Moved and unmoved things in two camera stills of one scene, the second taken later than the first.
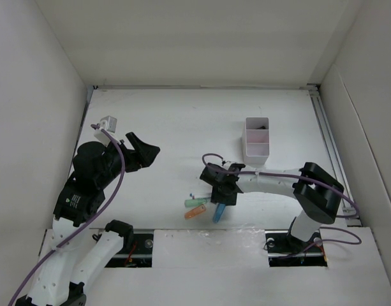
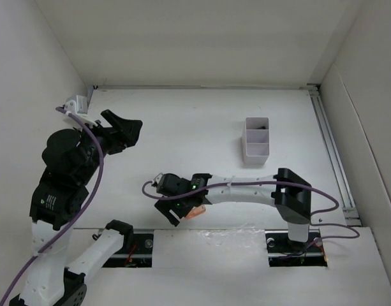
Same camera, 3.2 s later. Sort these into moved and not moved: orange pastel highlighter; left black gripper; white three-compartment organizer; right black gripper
Moved: right black gripper; left black gripper
Not moved: white three-compartment organizer; orange pastel highlighter
